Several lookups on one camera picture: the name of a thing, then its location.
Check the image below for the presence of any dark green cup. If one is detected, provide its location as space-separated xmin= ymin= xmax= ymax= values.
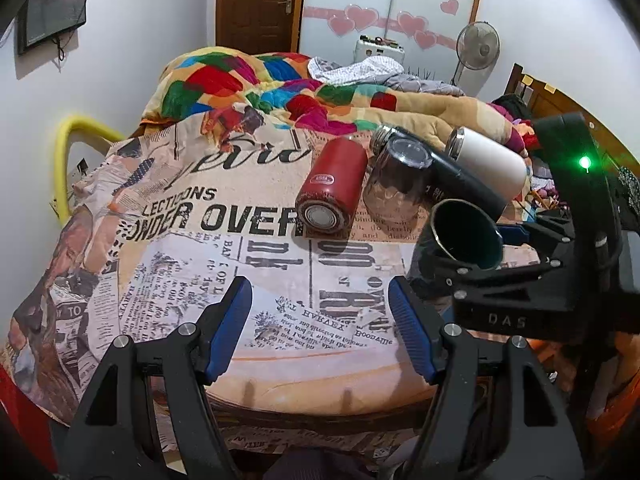
xmin=419 ymin=198 xmax=503 ymax=271

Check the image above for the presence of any clear glass cup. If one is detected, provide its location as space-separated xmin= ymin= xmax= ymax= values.
xmin=362 ymin=136 xmax=433 ymax=223

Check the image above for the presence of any white thermos bottle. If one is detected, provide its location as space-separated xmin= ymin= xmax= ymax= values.
xmin=446 ymin=127 xmax=527 ymax=200

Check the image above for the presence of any black thermos bottle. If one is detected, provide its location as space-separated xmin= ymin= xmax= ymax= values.
xmin=370 ymin=125 xmax=506 ymax=221

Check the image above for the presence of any wooden headboard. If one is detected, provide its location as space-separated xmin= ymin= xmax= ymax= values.
xmin=506 ymin=63 xmax=639 ymax=177

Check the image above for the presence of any red thermos bottle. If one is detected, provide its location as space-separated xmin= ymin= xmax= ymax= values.
xmin=295 ymin=138 xmax=368 ymax=234

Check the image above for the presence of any standing electric fan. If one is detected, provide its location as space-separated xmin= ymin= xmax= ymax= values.
xmin=451 ymin=21 xmax=501 ymax=84

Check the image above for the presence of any newspaper print bed sheet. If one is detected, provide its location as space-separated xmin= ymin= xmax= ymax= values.
xmin=1 ymin=105 xmax=434 ymax=458

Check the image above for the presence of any white striped cloth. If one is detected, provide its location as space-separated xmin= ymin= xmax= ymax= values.
xmin=307 ymin=55 xmax=405 ymax=86

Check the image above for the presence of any white small cabinet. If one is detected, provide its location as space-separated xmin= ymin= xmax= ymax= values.
xmin=354 ymin=35 xmax=406 ymax=64

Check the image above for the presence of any colourful patchwork quilt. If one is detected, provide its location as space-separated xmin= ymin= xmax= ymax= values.
xmin=137 ymin=47 xmax=527 ymax=156

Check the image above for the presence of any sliding wardrobe with hearts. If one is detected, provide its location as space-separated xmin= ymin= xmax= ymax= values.
xmin=299 ymin=0 xmax=480 ymax=82

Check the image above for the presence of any brown wooden door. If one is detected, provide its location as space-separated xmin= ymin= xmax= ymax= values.
xmin=215 ymin=0 xmax=303 ymax=54

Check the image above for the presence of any yellow padded bed rail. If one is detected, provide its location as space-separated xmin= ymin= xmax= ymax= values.
xmin=52 ymin=115 xmax=126 ymax=226

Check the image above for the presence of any small wall monitor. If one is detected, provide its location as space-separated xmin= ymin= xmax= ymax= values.
xmin=16 ymin=0 xmax=87 ymax=55

